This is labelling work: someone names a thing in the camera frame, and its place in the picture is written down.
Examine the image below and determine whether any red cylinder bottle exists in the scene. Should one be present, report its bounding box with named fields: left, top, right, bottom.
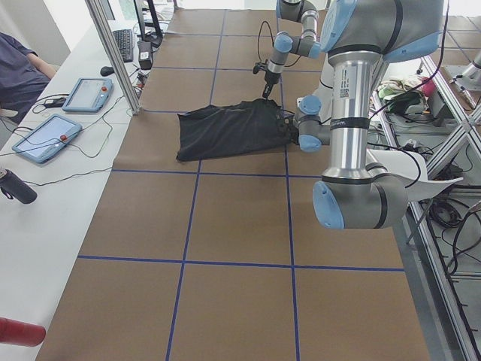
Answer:
left=1, top=317, right=46, bottom=347

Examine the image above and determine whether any pile of clothes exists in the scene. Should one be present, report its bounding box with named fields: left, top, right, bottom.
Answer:
left=377, top=75, right=435, bottom=115

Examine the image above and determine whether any near blue teach pendant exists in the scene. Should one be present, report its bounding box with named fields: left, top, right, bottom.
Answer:
left=12, top=114, right=83, bottom=164

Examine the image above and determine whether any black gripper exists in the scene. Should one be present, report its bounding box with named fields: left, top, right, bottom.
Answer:
left=278, top=115, right=299, bottom=145
left=253, top=60, right=280, bottom=99

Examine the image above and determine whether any seated person in navy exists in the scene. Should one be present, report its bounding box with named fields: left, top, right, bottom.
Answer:
left=1, top=33, right=56, bottom=124

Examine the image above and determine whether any aluminium frame post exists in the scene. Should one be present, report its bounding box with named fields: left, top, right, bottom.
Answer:
left=85, top=0, right=141, bottom=115

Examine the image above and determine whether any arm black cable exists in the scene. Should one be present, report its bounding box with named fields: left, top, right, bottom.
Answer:
left=366, top=0, right=452, bottom=125
left=256, top=20, right=301, bottom=68

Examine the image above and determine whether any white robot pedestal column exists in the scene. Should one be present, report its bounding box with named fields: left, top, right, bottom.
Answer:
left=295, top=57, right=334, bottom=124

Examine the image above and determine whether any brown paper table mat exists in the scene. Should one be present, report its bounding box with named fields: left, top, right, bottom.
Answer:
left=38, top=10, right=430, bottom=360

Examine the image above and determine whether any black power brick box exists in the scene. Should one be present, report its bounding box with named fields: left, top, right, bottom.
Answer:
left=137, top=41, right=153, bottom=70

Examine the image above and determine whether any far blue teach pendant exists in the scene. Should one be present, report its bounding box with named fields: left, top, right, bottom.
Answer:
left=62, top=77, right=113, bottom=113

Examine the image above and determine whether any black computer mouse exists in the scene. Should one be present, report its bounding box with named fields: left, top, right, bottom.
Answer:
left=100, top=66, right=114, bottom=77

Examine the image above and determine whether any black keyboard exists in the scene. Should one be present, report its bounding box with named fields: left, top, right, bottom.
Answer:
left=112, top=29, right=134, bottom=62

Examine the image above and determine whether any black water bottle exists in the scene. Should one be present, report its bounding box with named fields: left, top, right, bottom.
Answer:
left=1, top=168, right=38, bottom=204

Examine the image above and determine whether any blue teach pendant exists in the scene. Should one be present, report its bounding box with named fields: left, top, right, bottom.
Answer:
left=62, top=77, right=113, bottom=113
left=12, top=114, right=83, bottom=164

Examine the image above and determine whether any white plastic chair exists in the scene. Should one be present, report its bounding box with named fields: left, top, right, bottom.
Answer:
left=366, top=149, right=463, bottom=202

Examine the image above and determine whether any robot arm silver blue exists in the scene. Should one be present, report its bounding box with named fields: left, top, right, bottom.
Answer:
left=253, top=1, right=321, bottom=99
left=268, top=1, right=443, bottom=229

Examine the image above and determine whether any black t-shirt with logo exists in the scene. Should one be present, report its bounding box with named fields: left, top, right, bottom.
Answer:
left=177, top=99, right=287, bottom=162

